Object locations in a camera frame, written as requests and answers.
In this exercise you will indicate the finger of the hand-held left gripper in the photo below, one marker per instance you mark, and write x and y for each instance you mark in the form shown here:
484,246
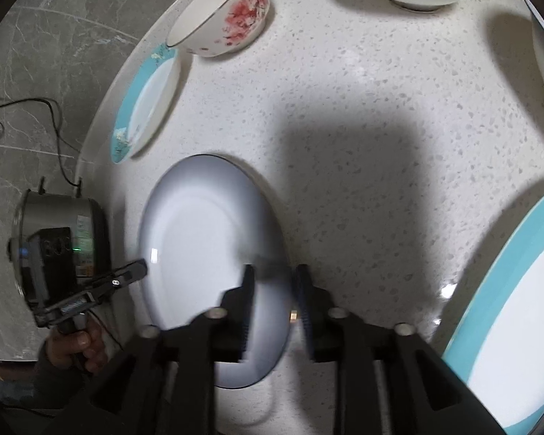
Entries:
124,276

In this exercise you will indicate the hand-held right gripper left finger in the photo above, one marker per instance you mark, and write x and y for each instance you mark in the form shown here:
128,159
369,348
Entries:
247,312

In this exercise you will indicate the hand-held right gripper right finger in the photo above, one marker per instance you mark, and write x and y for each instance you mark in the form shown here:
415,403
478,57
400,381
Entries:
305,312

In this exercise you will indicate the white plate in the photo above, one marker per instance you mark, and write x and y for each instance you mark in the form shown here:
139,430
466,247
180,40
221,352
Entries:
199,235

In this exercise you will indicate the large teal rim plate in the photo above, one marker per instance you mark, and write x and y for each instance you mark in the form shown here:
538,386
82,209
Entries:
512,340

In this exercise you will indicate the person's left forearm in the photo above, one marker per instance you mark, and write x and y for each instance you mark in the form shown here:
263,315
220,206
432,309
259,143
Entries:
27,385

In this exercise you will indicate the person's left hand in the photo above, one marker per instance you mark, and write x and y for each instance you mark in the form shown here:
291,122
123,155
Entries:
84,342

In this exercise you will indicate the silver rice cooker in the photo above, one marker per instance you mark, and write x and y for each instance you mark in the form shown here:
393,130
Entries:
59,208

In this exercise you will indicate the small teal rim plate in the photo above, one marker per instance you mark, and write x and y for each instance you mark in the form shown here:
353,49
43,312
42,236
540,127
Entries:
149,99

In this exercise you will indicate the red floral bowl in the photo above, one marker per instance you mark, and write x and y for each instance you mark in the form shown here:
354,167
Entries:
240,18

